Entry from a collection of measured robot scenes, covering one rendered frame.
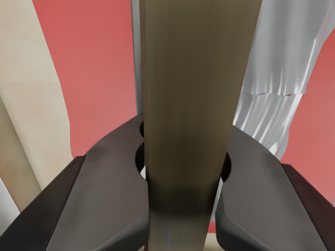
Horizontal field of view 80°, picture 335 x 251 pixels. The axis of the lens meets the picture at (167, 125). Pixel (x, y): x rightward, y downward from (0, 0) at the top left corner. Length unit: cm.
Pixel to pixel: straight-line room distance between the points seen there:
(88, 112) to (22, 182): 10
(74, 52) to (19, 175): 14
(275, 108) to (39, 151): 23
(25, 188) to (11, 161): 4
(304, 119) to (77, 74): 20
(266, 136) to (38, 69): 20
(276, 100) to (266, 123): 2
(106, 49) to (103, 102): 4
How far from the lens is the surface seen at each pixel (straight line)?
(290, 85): 19
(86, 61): 18
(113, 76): 17
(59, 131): 22
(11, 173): 24
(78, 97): 19
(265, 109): 19
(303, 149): 24
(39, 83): 20
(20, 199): 26
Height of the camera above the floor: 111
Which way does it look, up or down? 58 degrees down
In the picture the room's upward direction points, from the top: 177 degrees counter-clockwise
